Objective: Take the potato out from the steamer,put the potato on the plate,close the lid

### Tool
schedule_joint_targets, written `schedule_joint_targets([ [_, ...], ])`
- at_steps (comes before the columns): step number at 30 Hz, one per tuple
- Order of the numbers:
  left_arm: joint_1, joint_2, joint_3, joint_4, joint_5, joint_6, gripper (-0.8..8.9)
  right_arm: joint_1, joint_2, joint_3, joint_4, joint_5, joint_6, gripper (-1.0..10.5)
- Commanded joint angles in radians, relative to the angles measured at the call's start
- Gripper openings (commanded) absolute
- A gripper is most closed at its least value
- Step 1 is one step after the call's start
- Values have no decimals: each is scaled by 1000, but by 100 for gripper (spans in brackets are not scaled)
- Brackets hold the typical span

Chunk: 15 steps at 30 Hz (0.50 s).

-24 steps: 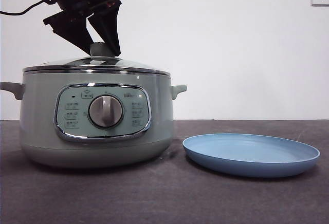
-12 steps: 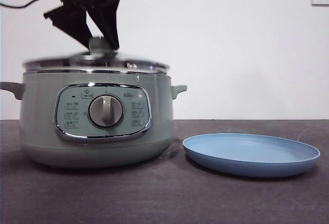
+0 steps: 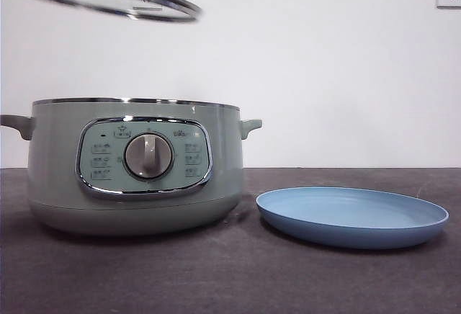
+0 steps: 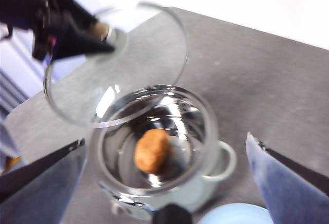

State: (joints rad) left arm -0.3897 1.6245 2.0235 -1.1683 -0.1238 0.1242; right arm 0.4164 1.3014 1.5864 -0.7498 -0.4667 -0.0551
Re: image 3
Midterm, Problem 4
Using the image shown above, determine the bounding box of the blue round plate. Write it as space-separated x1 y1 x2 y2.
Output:
256 186 450 251

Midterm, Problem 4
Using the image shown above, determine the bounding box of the pale green electric steamer pot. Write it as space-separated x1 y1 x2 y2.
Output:
0 97 263 237

